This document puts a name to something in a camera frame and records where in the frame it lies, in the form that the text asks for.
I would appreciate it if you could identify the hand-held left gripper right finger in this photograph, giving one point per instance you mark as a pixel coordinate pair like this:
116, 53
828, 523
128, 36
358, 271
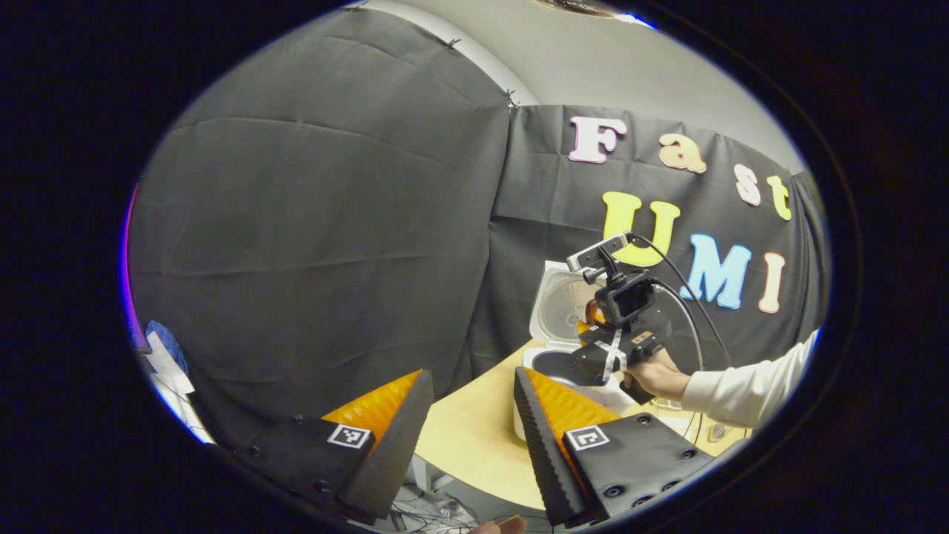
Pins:
545, 460

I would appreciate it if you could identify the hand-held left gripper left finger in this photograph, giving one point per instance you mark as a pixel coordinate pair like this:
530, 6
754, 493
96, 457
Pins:
393, 452

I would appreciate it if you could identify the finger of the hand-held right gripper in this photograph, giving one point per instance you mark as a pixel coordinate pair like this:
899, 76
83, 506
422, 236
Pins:
591, 315

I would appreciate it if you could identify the white rice cooker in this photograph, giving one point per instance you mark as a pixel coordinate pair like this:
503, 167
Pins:
556, 304

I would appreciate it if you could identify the blue and white bundle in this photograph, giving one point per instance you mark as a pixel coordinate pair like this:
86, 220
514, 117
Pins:
167, 356

